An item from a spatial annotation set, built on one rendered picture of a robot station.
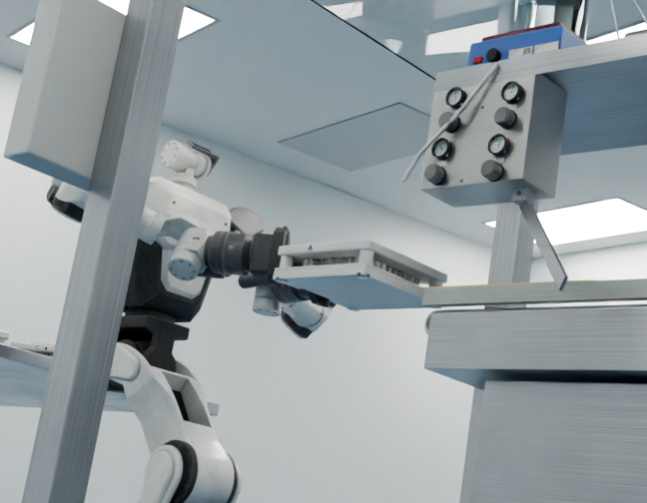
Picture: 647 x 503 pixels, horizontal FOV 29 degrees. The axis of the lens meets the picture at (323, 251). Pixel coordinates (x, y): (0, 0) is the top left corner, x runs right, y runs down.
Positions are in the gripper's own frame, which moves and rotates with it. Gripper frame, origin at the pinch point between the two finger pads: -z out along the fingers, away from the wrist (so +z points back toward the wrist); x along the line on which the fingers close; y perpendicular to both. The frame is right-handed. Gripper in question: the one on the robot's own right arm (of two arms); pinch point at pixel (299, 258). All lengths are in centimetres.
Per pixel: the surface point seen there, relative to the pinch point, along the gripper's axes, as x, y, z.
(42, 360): 17, -59, 78
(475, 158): -11, 34, -37
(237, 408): -41, -507, 149
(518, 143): -13, 39, -44
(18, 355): 17, -53, 82
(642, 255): -186, -591, -89
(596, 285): 12, 44, -59
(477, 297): 13, 32, -40
